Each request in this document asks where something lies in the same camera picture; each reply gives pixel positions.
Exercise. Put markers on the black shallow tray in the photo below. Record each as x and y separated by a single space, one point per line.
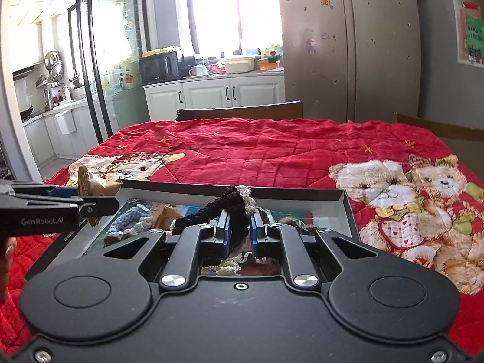
332 211

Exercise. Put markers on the brown triangular snack packet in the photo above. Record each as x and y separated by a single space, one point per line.
164 217
100 181

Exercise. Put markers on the white hanging bin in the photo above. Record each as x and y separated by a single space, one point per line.
65 121

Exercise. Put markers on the beige plastic container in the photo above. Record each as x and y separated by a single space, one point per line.
241 64

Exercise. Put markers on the orange box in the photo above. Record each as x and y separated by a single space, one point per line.
271 66

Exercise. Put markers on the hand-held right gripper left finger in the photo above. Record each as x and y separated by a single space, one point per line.
223 234

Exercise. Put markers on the red bear printed blanket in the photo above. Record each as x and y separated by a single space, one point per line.
264 151

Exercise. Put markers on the doll fridge magnet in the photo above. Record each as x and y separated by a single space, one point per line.
311 45

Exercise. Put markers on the brown fuzzy scrunchie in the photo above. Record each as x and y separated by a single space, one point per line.
302 226

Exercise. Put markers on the small brown crochet scrunchie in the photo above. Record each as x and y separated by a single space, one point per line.
115 237

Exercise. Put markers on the dark crochet scrunchie cream trim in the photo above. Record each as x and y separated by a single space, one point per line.
227 200

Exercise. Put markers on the green sign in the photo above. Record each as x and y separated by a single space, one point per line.
475 37

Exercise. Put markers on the blue crochet scrunchie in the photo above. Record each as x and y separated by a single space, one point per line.
130 217

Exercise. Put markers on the black framed sliding door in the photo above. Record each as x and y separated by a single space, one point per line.
96 83

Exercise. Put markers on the white kitchen cabinet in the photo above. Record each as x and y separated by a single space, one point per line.
211 96

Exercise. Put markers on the black microwave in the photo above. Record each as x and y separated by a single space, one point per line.
158 68

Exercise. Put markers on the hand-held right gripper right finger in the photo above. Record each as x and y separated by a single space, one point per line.
257 234

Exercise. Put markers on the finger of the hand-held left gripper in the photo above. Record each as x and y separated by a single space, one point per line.
100 206
62 191

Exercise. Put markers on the silver refrigerator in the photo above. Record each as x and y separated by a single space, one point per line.
351 45

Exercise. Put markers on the person's left hand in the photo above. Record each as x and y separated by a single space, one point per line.
6 264

